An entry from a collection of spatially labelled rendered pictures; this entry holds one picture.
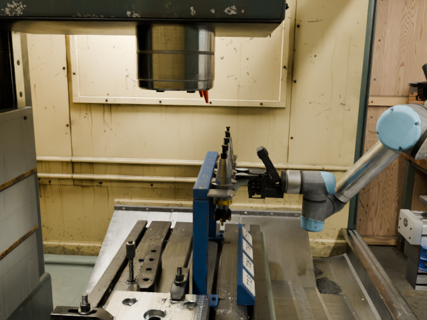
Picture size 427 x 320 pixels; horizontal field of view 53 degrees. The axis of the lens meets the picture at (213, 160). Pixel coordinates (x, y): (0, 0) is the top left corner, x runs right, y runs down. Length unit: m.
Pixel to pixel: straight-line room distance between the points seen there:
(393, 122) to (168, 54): 0.65
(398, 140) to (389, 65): 2.58
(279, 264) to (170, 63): 1.19
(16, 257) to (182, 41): 0.73
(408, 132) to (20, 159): 0.99
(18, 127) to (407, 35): 3.16
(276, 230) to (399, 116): 0.93
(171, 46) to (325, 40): 1.19
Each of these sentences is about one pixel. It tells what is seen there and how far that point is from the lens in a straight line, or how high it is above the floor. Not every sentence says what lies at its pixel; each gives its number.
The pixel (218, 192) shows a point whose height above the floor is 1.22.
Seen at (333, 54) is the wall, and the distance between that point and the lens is 1.93.
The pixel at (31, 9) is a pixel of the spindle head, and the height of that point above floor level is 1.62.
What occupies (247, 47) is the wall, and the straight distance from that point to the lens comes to 1.89.
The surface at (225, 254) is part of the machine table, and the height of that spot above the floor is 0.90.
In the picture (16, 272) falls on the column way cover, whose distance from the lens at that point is 1.27.
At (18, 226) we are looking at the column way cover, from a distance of 1.24.
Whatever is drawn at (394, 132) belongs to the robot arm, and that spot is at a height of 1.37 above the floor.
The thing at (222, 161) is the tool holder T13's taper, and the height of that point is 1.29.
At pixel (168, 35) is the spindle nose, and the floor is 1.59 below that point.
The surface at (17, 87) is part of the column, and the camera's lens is 1.22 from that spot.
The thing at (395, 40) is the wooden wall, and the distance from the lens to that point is 3.78.
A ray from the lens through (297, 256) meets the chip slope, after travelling 1.87.
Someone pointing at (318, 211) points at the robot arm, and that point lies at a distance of 1.40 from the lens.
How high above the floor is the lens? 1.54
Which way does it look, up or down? 13 degrees down
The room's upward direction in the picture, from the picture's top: 1 degrees clockwise
